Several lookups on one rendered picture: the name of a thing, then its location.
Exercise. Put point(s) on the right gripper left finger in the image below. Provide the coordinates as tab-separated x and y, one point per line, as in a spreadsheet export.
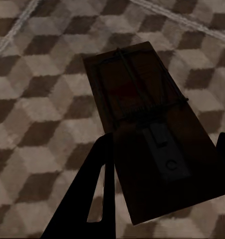
69	220

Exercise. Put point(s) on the mousetrap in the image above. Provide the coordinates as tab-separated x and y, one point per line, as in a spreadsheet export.
164	159

